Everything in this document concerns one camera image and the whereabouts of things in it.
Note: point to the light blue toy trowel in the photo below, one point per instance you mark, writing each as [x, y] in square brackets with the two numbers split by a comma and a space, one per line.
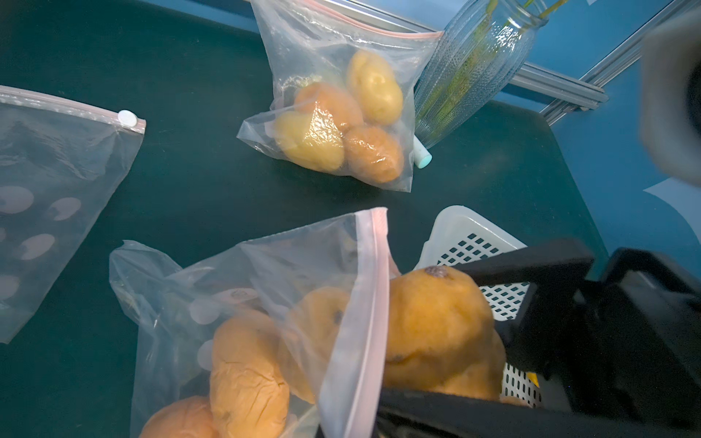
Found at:
[421, 155]

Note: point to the orange potato edge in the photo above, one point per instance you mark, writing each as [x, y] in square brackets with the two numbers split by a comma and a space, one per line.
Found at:
[312, 327]

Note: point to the spare clear zipper bag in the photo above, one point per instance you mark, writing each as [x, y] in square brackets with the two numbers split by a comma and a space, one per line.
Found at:
[281, 336]

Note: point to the ribbed glass vase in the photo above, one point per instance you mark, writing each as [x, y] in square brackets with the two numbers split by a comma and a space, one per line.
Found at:
[432, 125]

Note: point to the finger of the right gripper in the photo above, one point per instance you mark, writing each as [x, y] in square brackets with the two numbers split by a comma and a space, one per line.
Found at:
[555, 271]
[430, 414]

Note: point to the yellow green potato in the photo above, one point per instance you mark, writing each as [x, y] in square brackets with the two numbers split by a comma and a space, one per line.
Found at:
[371, 80]

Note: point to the white perforated plastic basket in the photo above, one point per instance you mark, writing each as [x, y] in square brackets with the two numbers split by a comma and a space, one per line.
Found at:
[464, 239]

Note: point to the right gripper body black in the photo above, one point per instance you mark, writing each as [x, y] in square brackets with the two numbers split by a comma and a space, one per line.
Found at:
[631, 350]

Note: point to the right aluminium frame post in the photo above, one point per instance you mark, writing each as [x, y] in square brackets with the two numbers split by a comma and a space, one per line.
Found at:
[617, 61]

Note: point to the clear zipper bag pink zipper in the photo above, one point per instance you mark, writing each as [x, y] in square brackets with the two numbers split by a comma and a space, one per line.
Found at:
[307, 42]

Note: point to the large orange potato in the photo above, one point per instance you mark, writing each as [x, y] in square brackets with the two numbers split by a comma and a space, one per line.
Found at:
[330, 100]

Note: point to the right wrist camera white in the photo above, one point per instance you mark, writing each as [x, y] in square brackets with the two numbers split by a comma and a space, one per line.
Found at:
[670, 97]

